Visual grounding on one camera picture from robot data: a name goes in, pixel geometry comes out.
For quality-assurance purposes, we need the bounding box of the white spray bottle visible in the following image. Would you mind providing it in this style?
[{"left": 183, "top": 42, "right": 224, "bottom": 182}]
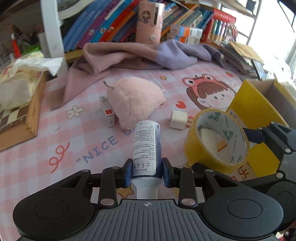
[{"left": 132, "top": 120, "right": 163, "bottom": 199}]

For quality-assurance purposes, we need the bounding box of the yellow tape roll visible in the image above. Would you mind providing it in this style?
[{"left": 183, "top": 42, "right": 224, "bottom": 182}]
[{"left": 184, "top": 108, "right": 250, "bottom": 175}]

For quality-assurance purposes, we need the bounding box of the small white red box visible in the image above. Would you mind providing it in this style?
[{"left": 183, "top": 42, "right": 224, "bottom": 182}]
[{"left": 99, "top": 96, "right": 115, "bottom": 128}]

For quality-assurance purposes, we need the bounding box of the yellow cardboard box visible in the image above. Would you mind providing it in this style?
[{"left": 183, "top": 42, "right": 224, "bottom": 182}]
[{"left": 226, "top": 80, "right": 295, "bottom": 180}]

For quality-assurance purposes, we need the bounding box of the pink checkered tablecloth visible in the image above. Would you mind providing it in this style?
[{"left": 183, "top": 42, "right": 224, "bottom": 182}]
[{"left": 1, "top": 61, "right": 242, "bottom": 240}]

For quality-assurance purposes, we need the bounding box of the white eraser block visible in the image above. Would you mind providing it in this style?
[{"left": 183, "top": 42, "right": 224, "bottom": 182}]
[{"left": 169, "top": 110, "right": 188, "bottom": 130}]

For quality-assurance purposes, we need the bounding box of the pink plush toy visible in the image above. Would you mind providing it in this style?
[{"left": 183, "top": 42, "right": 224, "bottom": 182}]
[{"left": 107, "top": 76, "right": 166, "bottom": 130}]

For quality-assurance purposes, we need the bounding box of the stack of papers books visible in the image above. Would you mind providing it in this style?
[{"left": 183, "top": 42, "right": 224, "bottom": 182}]
[{"left": 221, "top": 42, "right": 267, "bottom": 80}]

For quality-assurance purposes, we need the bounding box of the wooden chess box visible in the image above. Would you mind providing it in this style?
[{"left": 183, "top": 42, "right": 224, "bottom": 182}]
[{"left": 1, "top": 72, "right": 48, "bottom": 151}]

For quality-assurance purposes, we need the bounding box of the pink purple cloth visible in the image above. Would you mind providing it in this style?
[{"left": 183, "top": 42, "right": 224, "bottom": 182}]
[{"left": 50, "top": 39, "right": 233, "bottom": 110}]

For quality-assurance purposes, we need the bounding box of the red book set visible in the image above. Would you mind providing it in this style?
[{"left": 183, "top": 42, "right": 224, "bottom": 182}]
[{"left": 201, "top": 8, "right": 236, "bottom": 43}]

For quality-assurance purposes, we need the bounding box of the tissue pack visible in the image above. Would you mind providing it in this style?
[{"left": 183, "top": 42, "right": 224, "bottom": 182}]
[{"left": 0, "top": 51, "right": 63, "bottom": 109}]

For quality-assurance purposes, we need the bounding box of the white orange medicine box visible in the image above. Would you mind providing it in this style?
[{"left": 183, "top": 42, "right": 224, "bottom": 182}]
[{"left": 166, "top": 25, "right": 203, "bottom": 45}]

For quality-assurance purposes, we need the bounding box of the pink cylindrical case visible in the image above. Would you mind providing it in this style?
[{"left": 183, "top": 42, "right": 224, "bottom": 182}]
[{"left": 135, "top": 1, "right": 165, "bottom": 45}]

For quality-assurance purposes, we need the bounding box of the white bookshelf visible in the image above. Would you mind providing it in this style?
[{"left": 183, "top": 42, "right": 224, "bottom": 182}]
[{"left": 40, "top": 1, "right": 262, "bottom": 77}]

